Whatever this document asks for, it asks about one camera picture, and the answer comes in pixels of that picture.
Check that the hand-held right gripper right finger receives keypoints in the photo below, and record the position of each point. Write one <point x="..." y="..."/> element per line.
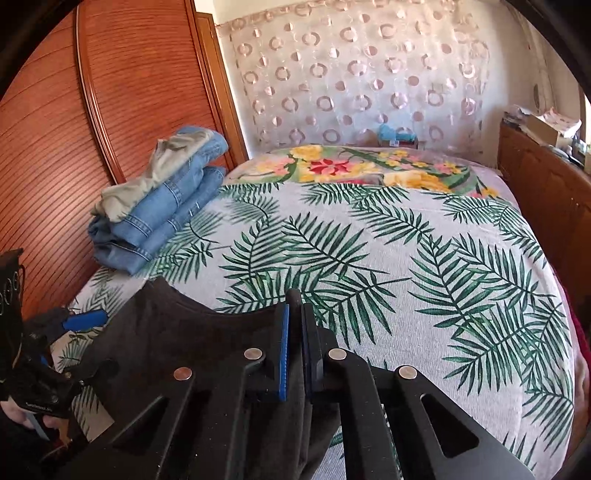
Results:
<point x="308" y="355"/>

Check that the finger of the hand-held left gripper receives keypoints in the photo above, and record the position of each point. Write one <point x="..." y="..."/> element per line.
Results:
<point x="90" y="374"/>
<point x="85" y="319"/>

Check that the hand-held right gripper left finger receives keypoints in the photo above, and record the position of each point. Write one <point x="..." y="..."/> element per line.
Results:
<point x="282" y="355"/>

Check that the black pants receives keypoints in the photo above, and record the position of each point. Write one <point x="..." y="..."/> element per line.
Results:
<point x="194" y="327"/>

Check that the person's left hand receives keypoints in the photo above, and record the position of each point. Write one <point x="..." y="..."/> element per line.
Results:
<point x="11" y="414"/>

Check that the folded blue jeans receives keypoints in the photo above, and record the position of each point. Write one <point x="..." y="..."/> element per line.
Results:
<point x="152" y="230"/>

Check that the bed with leaf-print sheet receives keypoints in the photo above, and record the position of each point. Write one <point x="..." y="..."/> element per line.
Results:
<point x="392" y="258"/>

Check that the grey folded garment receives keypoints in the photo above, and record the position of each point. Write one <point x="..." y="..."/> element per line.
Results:
<point x="138" y="184"/>

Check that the floral pillow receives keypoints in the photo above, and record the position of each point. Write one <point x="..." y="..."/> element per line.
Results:
<point x="346" y="168"/>

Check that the wooden wardrobe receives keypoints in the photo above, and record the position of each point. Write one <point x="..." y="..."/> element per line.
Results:
<point x="92" y="115"/>

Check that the blue plush toy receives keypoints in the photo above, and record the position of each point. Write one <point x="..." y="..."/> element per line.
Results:
<point x="392" y="134"/>

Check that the wooden cabinet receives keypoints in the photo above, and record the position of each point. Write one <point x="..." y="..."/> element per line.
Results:
<point x="549" y="194"/>

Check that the circle pattern lace curtain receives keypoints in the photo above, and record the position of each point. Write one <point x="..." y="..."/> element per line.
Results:
<point x="369" y="69"/>

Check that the cardboard box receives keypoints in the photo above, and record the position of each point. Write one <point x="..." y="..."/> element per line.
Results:
<point x="542" y="128"/>

